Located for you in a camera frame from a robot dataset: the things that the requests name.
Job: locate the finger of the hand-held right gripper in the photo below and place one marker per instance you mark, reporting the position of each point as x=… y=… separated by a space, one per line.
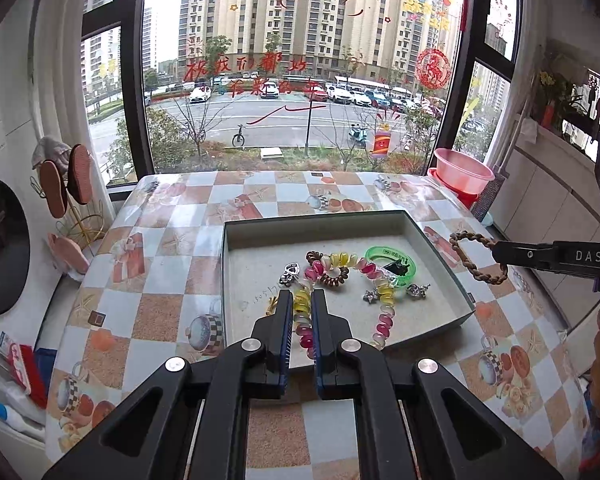
x=555 y=256

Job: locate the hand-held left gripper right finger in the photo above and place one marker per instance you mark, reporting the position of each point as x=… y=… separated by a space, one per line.
x=320 y=350

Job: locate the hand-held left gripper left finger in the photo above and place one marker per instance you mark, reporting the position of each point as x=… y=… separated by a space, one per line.
x=285 y=350

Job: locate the grey rectangular tray box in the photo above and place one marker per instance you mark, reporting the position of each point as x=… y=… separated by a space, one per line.
x=260 y=270

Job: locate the black claw hair clip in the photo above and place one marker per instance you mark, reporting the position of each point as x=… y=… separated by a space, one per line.
x=396 y=267

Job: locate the green translucent bangle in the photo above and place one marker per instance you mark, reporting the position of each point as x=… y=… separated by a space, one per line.
x=380 y=251

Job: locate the gold hair clip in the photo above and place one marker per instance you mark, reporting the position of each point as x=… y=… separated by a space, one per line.
x=272 y=306

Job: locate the white cabinet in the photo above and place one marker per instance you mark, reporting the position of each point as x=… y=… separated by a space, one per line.
x=545 y=200

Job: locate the silver star charm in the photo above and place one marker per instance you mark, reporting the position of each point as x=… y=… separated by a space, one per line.
x=371 y=296

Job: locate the light blue basin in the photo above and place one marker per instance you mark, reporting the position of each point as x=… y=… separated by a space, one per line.
x=487 y=218

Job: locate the potted yellow flower plant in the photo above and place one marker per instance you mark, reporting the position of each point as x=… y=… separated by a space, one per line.
x=550 y=110

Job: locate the red plastic bucket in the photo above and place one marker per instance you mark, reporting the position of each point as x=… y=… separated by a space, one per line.
x=467 y=199

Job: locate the checkered printed tablecloth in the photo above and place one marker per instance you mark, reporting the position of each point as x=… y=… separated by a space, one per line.
x=170 y=310

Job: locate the pink plastic basin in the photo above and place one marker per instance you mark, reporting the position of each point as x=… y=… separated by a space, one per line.
x=460 y=172

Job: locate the red round window decal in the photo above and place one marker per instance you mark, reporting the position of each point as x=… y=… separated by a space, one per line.
x=432 y=69

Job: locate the pink slipper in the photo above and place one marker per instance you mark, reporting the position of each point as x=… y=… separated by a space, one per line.
x=70 y=255

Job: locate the red plastic item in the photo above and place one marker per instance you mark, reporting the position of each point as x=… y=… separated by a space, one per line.
x=27 y=375

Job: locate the brown sole slipper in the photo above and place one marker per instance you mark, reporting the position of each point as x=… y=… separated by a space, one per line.
x=54 y=187
x=80 y=175

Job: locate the white bottle blue cap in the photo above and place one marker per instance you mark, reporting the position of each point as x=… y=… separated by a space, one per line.
x=20 y=417

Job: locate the white washing machine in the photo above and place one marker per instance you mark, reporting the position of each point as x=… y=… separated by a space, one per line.
x=0 y=250

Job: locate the grey white cloth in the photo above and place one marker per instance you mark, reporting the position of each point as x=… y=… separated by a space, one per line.
x=47 y=147

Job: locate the black framed window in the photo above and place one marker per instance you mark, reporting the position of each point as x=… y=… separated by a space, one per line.
x=130 y=60

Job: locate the white dryer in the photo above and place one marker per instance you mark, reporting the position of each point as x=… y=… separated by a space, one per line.
x=5 y=85

